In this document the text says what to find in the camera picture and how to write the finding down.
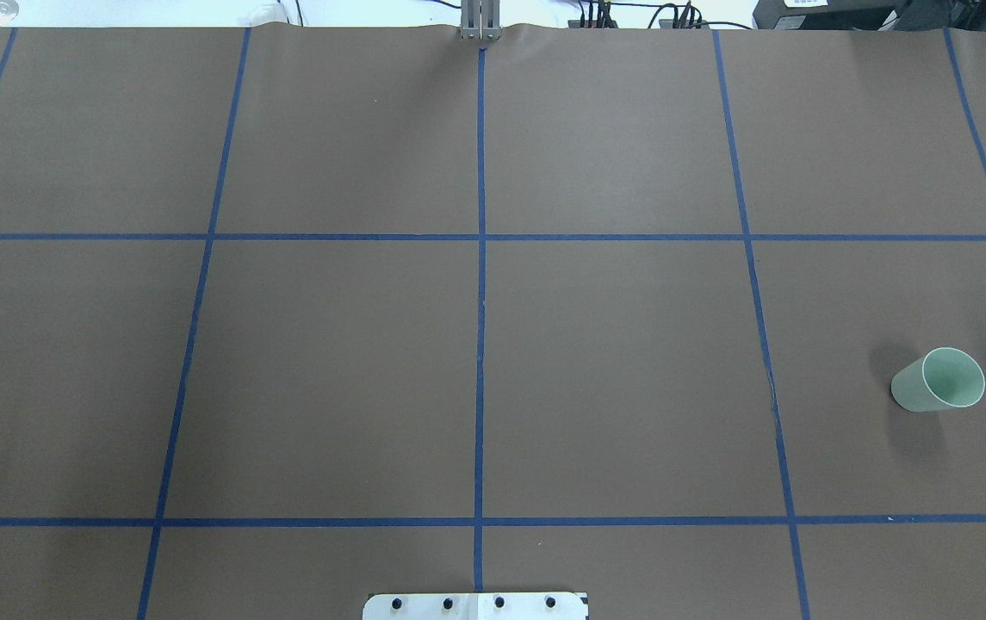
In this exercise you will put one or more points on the aluminium frame post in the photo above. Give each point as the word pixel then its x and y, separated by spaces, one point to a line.
pixel 480 20

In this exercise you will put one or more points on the black cable connectors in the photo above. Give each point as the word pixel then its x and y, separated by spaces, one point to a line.
pixel 674 15

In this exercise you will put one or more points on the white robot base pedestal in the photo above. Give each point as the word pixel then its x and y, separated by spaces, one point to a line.
pixel 478 605

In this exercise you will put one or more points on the light green plastic cup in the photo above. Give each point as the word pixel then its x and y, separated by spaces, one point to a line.
pixel 942 380

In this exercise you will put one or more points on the black device on bench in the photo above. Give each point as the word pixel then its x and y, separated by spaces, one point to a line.
pixel 905 16

